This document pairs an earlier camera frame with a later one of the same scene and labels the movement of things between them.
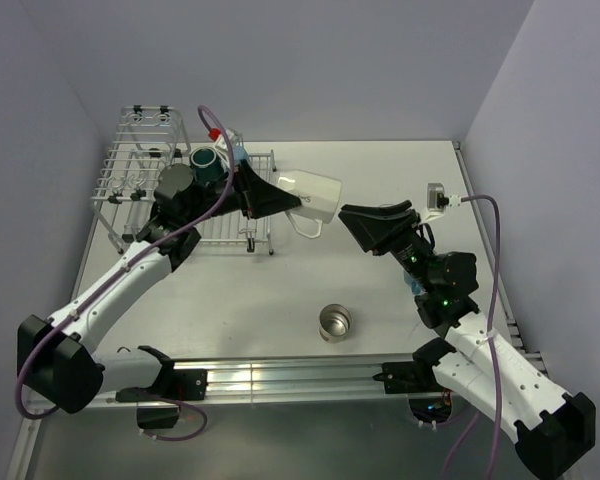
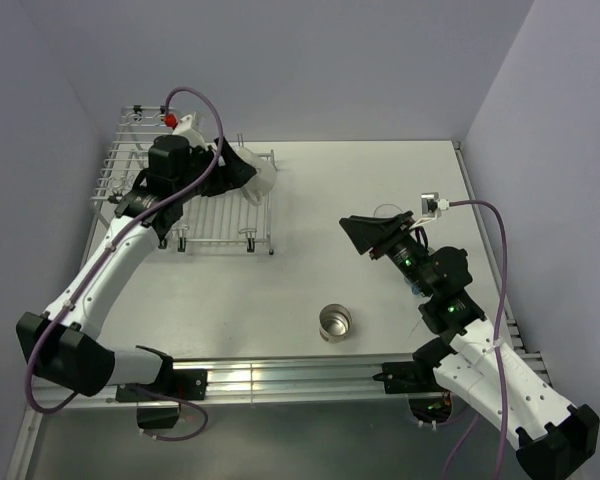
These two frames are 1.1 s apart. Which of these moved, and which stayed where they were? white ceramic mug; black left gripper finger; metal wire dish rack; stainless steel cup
Moved: black left gripper finger; white ceramic mug
Stayed: metal wire dish rack; stainless steel cup
